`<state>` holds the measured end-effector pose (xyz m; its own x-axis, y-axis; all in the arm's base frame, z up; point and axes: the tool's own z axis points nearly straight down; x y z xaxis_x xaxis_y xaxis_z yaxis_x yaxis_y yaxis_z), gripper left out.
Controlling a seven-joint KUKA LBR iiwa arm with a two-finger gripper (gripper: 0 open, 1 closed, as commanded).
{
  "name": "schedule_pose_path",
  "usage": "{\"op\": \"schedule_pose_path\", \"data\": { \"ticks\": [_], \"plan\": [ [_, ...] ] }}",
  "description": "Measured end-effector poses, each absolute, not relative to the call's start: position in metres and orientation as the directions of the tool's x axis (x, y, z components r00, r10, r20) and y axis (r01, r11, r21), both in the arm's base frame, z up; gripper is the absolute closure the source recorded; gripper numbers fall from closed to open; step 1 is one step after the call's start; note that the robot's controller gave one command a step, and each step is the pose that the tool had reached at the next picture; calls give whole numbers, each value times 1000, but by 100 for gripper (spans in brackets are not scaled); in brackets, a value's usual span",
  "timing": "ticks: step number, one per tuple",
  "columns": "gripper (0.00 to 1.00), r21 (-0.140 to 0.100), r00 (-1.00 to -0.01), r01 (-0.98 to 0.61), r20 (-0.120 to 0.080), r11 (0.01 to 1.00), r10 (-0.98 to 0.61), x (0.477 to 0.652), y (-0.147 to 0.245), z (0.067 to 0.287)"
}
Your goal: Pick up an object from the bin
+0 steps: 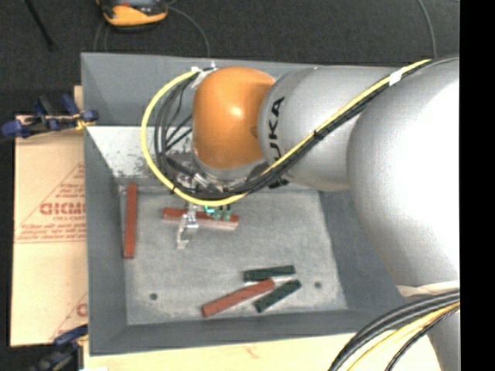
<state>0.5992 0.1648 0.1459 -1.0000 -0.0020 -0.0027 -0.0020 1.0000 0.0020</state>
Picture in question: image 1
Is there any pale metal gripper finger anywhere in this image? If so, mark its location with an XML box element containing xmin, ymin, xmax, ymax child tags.
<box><xmin>186</xmin><ymin>211</ymin><xmax>201</xmax><ymax>243</ymax></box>
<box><xmin>176</xmin><ymin>213</ymin><xmax>189</xmax><ymax>250</ymax></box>

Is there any red-brown flat block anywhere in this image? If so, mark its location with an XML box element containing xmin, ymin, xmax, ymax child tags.
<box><xmin>200</xmin><ymin>277</ymin><xmax>277</xmax><ymax>318</ymax></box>
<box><xmin>161</xmin><ymin>206</ymin><xmax>241</xmax><ymax>232</ymax></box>
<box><xmin>122</xmin><ymin>182</ymin><xmax>139</xmax><ymax>260</ymax></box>

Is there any brown cardboard board red print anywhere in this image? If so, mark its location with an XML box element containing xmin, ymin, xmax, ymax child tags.
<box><xmin>9</xmin><ymin>84</ymin><xmax>90</xmax><ymax>348</ymax></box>

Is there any dark green flat block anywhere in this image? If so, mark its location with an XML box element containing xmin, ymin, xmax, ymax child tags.
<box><xmin>242</xmin><ymin>264</ymin><xmax>297</xmax><ymax>283</ymax></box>
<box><xmin>252</xmin><ymin>278</ymin><xmax>303</xmax><ymax>314</ymax></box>

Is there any grey metal bin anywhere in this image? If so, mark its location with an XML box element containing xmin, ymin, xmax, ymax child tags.
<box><xmin>80</xmin><ymin>52</ymin><xmax>432</xmax><ymax>356</ymax></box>

